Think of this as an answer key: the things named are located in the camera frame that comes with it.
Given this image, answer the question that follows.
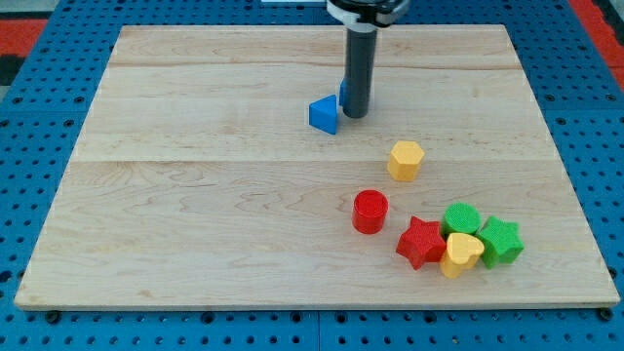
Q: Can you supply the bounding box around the yellow hexagon block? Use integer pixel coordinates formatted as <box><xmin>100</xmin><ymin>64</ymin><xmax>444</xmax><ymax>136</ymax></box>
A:
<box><xmin>387</xmin><ymin>140</ymin><xmax>425</xmax><ymax>181</ymax></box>

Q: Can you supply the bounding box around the green cylinder block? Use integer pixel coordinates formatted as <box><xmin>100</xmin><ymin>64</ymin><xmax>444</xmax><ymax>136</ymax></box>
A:
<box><xmin>441</xmin><ymin>203</ymin><xmax>482</xmax><ymax>238</ymax></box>

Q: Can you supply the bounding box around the yellow heart block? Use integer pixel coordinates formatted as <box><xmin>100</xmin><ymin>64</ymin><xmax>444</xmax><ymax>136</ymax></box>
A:
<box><xmin>439</xmin><ymin>233</ymin><xmax>485</xmax><ymax>279</ymax></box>

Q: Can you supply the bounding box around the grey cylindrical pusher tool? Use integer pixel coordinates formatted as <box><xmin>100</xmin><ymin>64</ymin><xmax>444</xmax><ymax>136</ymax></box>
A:
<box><xmin>342</xmin><ymin>29</ymin><xmax>377</xmax><ymax>118</ymax></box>

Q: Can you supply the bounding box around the green star block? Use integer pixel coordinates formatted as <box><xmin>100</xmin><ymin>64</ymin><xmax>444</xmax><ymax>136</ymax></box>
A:
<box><xmin>477</xmin><ymin>215</ymin><xmax>525</xmax><ymax>269</ymax></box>

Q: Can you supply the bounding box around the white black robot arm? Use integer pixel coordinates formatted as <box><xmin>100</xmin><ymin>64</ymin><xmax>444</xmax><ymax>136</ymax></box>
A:
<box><xmin>326</xmin><ymin>0</ymin><xmax>411</xmax><ymax>119</ymax></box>

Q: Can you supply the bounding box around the blue cube block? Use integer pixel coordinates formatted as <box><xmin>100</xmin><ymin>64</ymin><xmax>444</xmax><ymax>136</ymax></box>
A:
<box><xmin>338</xmin><ymin>80</ymin><xmax>345</xmax><ymax>107</ymax></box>

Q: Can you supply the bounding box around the blue triangle block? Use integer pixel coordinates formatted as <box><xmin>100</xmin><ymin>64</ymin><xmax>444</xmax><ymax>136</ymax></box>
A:
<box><xmin>308</xmin><ymin>95</ymin><xmax>337</xmax><ymax>135</ymax></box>

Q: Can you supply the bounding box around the wooden board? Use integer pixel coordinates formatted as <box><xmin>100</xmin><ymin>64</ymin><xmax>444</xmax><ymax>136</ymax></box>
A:
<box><xmin>15</xmin><ymin>25</ymin><xmax>620</xmax><ymax>311</ymax></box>

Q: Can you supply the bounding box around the red cylinder block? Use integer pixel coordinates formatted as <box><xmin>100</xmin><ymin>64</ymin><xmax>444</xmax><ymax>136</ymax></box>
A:
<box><xmin>352</xmin><ymin>189</ymin><xmax>389</xmax><ymax>235</ymax></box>

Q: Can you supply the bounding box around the red star block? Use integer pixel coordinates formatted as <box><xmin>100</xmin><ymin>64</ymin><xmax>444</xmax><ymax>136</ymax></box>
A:
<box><xmin>396</xmin><ymin>216</ymin><xmax>447</xmax><ymax>270</ymax></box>

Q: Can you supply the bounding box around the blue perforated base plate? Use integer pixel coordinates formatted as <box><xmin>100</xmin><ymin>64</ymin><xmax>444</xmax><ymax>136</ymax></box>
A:
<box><xmin>1</xmin><ymin>1</ymin><xmax>623</xmax><ymax>350</ymax></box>

